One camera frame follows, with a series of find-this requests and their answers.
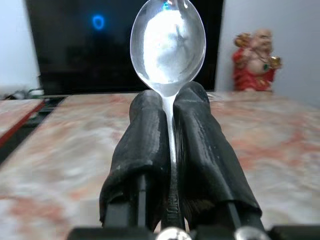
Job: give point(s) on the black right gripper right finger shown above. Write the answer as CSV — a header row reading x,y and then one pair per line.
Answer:
x,y
207,155

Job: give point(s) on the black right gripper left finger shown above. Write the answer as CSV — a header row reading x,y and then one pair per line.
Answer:
x,y
140,150

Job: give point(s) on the silver metal spoon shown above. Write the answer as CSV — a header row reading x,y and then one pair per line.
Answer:
x,y
168,47

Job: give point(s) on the red laughing Buddha figurine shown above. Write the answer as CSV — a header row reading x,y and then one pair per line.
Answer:
x,y
255,62

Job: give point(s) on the black flat screen television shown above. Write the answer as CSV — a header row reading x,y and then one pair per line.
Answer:
x,y
82,45

